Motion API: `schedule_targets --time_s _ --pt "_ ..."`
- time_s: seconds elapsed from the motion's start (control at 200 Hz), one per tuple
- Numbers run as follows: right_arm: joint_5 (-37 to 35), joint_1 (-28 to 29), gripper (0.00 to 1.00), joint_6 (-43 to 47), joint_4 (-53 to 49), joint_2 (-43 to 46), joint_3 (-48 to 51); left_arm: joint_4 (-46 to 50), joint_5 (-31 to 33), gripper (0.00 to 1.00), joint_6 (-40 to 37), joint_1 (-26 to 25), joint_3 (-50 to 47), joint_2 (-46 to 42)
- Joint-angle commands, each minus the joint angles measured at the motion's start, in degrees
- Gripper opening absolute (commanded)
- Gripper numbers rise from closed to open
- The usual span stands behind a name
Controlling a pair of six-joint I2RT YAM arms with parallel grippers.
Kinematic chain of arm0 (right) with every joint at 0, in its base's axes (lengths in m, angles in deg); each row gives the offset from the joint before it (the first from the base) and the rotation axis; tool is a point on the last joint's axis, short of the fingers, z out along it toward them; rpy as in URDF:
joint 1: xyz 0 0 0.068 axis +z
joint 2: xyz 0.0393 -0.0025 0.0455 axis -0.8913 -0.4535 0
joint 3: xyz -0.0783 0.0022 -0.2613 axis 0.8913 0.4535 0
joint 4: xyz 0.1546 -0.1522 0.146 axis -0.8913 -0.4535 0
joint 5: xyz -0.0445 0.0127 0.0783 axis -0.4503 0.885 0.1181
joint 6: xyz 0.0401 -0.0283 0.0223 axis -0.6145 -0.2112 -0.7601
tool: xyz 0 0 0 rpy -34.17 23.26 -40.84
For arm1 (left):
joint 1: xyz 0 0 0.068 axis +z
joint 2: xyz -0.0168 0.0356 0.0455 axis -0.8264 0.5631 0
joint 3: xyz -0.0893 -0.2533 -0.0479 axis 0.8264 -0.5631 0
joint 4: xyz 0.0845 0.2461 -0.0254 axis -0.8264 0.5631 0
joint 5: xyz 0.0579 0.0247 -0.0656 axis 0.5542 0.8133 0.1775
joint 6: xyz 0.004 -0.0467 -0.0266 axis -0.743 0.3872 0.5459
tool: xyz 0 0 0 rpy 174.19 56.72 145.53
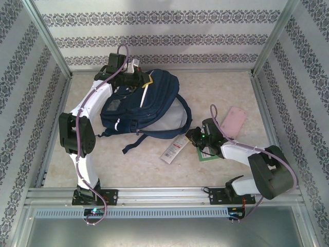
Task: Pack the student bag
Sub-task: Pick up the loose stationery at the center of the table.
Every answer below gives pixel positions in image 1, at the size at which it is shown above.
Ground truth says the green notebook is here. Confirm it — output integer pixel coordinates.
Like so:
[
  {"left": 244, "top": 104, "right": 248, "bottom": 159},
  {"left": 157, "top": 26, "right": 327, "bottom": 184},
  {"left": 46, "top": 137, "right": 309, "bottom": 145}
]
[{"left": 196, "top": 145, "right": 222, "bottom": 163}]

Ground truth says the navy blue backpack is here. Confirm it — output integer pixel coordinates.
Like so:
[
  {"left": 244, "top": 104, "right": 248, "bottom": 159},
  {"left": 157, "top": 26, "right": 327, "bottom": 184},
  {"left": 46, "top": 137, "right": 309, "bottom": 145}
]
[{"left": 99, "top": 68, "right": 193, "bottom": 155}]

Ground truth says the white clear stationery package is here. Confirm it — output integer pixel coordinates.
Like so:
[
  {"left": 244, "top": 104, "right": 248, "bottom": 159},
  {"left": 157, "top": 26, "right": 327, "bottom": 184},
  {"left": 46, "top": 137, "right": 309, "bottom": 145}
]
[{"left": 159, "top": 135, "right": 190, "bottom": 164}]

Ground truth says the pink pencil case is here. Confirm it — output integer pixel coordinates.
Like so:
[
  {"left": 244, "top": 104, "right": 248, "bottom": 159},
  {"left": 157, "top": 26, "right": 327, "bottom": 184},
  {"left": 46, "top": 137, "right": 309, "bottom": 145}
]
[{"left": 220, "top": 106, "right": 248, "bottom": 139}]

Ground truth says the small circuit board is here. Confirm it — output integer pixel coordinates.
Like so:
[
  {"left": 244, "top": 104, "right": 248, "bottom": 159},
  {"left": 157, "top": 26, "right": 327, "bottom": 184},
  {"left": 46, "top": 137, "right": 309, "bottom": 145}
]
[
  {"left": 83, "top": 207, "right": 106, "bottom": 217},
  {"left": 228, "top": 211, "right": 246, "bottom": 222}
]

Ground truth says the grey metal panel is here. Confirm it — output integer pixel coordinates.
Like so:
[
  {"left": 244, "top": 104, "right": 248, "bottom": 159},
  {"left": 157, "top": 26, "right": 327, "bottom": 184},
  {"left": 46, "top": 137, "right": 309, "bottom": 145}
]
[{"left": 15, "top": 205, "right": 321, "bottom": 247}]

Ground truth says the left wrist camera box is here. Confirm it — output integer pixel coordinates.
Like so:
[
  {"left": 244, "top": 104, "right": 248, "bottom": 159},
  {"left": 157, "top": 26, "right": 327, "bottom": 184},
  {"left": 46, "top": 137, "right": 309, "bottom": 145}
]
[{"left": 125, "top": 59, "right": 141, "bottom": 74}]

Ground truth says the thin aluminium wall rail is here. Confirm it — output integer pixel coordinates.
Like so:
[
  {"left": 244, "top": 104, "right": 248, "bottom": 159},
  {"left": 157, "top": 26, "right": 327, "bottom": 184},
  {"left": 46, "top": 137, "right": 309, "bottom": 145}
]
[{"left": 69, "top": 67, "right": 255, "bottom": 75}]

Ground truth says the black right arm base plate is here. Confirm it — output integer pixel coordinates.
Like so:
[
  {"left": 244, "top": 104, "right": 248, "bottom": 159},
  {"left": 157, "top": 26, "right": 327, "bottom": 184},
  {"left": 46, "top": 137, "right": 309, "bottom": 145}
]
[{"left": 208, "top": 187, "right": 257, "bottom": 205}]

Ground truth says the aluminium frame side rail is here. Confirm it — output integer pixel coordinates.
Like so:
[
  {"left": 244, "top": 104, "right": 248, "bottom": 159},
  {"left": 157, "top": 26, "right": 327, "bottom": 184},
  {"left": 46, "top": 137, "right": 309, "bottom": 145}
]
[
  {"left": 248, "top": 72, "right": 293, "bottom": 186},
  {"left": 34, "top": 74, "right": 74, "bottom": 188}
]

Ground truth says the wide aluminium mounting rail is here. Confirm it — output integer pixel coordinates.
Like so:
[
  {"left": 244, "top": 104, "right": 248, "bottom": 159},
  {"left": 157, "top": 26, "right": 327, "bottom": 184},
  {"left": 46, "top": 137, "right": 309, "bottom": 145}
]
[{"left": 24, "top": 187, "right": 306, "bottom": 206}]

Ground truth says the grey slotted cable duct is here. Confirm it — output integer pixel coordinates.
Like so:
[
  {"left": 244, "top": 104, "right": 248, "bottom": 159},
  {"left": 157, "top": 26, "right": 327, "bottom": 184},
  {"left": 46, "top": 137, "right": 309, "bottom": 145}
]
[{"left": 34, "top": 207, "right": 229, "bottom": 219}]

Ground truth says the aluminium frame post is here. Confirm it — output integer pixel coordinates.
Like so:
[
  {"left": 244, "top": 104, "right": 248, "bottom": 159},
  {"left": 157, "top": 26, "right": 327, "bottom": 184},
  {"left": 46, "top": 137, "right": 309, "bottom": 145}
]
[
  {"left": 250, "top": 0, "right": 301, "bottom": 75},
  {"left": 22, "top": 0, "right": 73, "bottom": 78}
]

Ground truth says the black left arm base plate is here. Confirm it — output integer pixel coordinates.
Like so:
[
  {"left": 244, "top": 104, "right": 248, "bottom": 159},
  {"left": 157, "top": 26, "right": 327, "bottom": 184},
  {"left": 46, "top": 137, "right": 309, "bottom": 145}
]
[{"left": 71, "top": 189, "right": 119, "bottom": 206}]

